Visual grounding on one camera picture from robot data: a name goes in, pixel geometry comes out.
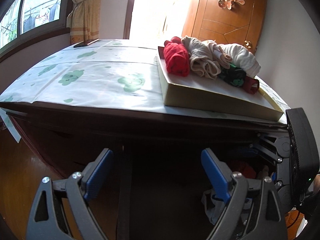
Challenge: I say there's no green underwear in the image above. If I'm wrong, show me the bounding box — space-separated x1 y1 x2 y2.
218 63 246 87

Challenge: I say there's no cream dotted underwear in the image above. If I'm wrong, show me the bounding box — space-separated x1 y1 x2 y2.
219 43 261 78

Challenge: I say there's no beige underwear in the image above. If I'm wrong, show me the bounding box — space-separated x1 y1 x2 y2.
182 36 221 80

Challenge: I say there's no red underwear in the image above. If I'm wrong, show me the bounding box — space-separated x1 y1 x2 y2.
163 36 190 77

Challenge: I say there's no maroon underwear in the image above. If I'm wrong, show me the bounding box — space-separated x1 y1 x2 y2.
242 76 260 94

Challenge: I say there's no pink underwear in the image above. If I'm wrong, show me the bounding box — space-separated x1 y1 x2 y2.
206 40 232 69

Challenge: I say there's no grey white rolled underwear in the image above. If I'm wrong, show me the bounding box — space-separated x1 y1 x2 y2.
201 189 252 225

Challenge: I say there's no person's right hand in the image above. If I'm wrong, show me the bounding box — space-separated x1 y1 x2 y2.
312 174 320 202

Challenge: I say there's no flat cardboard box lid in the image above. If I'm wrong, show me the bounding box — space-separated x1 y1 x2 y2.
157 47 284 121

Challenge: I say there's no green patterned table cover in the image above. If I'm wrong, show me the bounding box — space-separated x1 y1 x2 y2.
0 38 292 144

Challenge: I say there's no brass door knob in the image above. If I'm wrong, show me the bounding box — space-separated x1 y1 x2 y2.
244 40 252 49

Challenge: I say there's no orange wooden door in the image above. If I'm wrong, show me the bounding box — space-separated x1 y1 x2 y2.
182 0 267 54

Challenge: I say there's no striped beige curtain right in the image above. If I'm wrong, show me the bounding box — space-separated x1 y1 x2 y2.
66 0 101 44

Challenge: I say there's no sliding glass window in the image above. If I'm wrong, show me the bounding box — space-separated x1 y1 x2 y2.
1 0 72 61

